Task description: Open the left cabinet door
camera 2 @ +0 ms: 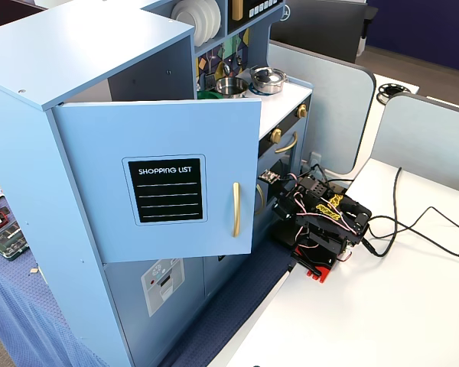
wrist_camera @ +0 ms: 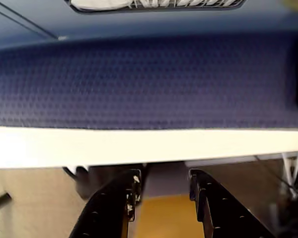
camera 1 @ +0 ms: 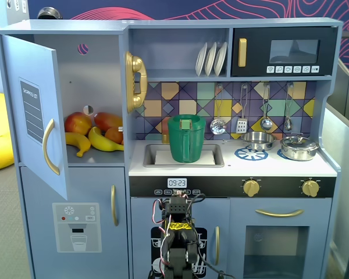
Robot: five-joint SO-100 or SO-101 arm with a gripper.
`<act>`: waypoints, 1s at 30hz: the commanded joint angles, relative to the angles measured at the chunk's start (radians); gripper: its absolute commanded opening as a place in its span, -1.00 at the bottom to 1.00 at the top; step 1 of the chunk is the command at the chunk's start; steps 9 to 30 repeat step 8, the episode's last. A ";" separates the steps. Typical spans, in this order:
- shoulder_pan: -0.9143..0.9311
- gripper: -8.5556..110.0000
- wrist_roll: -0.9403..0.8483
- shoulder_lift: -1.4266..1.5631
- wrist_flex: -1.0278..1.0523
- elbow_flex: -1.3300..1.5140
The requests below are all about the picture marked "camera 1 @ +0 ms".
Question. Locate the blue shopping list cabinet door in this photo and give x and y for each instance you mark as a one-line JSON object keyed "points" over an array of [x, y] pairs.
{"points": [[48, 72]]}

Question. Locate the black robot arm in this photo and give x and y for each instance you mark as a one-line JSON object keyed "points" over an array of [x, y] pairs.
{"points": [[177, 247]]}

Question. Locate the blue dishwasher door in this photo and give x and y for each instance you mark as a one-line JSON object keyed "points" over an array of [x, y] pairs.
{"points": [[142, 215]]}

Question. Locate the open steel pot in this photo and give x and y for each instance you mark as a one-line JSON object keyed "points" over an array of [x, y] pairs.
{"points": [[259, 141]]}

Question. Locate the blue oven door with window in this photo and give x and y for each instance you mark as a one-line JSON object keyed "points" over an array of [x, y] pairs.
{"points": [[238, 209]]}

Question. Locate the blue toy kitchen cabinet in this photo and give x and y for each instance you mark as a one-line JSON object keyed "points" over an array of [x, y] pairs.
{"points": [[177, 29]]}

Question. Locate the black toy microwave door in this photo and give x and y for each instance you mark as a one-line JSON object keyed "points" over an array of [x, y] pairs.
{"points": [[256, 37]]}

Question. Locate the blue ice dispenser fridge door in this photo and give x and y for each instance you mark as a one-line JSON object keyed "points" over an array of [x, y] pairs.
{"points": [[40, 189]]}

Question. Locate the green plastic pitcher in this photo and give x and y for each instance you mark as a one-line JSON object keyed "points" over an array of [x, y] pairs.
{"points": [[186, 145]]}

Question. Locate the small green block tag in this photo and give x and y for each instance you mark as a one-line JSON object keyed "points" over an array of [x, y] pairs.
{"points": [[185, 124]]}

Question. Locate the grey toy sink basin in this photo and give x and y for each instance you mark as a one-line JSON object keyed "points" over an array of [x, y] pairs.
{"points": [[150, 157]]}

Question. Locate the steel toy skimmer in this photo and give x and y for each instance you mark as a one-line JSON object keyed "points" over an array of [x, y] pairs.
{"points": [[218, 126]]}

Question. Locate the orange toy fruit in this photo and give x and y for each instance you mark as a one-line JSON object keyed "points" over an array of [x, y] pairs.
{"points": [[114, 136]]}

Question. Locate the steel toy spatula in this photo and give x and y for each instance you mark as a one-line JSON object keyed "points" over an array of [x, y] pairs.
{"points": [[242, 125]]}

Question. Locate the red yellow toy mango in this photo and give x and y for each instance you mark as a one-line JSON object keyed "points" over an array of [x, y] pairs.
{"points": [[107, 120], [77, 123]]}

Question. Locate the yellow toy banana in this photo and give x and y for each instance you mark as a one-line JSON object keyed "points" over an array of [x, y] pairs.
{"points": [[101, 142], [77, 141]]}

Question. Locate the white toy plate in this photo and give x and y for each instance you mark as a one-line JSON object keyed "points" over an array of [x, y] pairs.
{"points": [[221, 58], [210, 59], [200, 59]]}

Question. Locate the gold toy telephone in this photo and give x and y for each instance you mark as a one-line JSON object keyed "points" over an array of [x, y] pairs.
{"points": [[136, 64]]}

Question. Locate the yellow logo sticker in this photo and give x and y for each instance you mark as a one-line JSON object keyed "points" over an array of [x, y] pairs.
{"points": [[178, 225]]}

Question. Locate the gold stove knob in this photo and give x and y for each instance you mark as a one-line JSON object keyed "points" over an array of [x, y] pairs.
{"points": [[310, 188], [251, 188]]}

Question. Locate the steel toy ladle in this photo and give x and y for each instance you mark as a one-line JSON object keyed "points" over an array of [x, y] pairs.
{"points": [[266, 124]]}

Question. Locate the hanging steel spoon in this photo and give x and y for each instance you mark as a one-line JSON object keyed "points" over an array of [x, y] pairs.
{"points": [[288, 123]]}

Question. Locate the steel pot with lid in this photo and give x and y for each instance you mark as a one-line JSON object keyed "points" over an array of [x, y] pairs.
{"points": [[299, 148]]}

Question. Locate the yellow beanbag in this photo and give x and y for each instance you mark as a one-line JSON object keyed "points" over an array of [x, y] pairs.
{"points": [[0, 130]]}

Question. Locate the dark round dome object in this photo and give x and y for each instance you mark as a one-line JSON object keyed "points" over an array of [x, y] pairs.
{"points": [[49, 14]]}

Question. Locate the white wall panel with knobs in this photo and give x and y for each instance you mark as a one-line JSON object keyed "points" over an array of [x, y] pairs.
{"points": [[17, 5]]}

